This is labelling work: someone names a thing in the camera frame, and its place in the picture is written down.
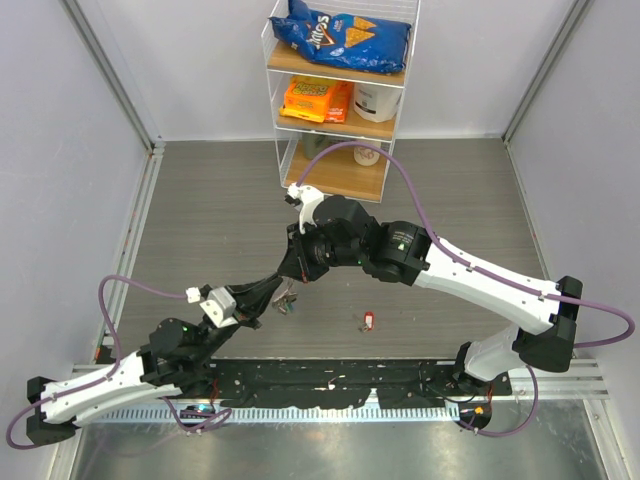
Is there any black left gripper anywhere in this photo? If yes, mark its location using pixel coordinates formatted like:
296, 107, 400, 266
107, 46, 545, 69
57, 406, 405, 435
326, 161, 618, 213
192, 274, 284, 363

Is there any orange snack box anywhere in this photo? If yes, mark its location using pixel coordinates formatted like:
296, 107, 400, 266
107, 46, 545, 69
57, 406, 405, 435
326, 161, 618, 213
279, 75, 354, 124

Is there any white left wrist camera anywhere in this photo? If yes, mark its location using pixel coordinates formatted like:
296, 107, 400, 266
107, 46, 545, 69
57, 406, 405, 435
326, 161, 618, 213
185, 287, 238, 328

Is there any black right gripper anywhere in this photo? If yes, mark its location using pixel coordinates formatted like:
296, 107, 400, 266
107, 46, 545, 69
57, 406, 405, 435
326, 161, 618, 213
279, 217, 365, 283

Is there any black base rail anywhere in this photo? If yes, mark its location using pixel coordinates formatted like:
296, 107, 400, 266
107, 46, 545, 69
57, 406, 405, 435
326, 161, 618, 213
212, 359, 512, 410

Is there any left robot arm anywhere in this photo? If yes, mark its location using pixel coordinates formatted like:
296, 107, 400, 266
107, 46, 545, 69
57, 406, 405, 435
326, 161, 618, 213
26, 274, 283, 447

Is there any silver key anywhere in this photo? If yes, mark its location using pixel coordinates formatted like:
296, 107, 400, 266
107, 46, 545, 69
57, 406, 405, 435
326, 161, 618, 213
352, 314, 368, 333

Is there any white paper cup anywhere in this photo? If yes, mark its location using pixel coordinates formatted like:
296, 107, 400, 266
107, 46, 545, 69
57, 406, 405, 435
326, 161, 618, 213
353, 139, 381, 167

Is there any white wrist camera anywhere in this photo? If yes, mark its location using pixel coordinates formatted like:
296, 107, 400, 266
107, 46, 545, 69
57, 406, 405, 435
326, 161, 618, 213
185, 287, 238, 328
285, 183, 325, 234

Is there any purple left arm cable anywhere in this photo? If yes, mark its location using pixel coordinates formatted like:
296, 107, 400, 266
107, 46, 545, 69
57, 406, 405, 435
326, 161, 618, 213
5, 274, 234, 450

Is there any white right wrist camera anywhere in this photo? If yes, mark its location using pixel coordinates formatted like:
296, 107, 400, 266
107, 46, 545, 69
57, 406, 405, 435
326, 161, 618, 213
285, 183, 325, 234

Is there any white pouch bag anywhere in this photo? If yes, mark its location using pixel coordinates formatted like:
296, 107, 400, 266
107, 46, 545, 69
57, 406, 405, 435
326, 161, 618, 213
352, 83, 403, 123

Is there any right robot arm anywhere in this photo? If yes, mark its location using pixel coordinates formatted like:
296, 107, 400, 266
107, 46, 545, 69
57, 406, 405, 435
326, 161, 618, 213
278, 186, 582, 394

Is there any large metal keyring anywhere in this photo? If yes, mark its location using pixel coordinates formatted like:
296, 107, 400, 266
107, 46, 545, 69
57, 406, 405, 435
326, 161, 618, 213
271, 279, 298, 315

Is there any blue Doritos chip bag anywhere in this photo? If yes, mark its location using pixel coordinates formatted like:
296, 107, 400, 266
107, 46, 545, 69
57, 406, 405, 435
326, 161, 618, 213
270, 1, 411, 74

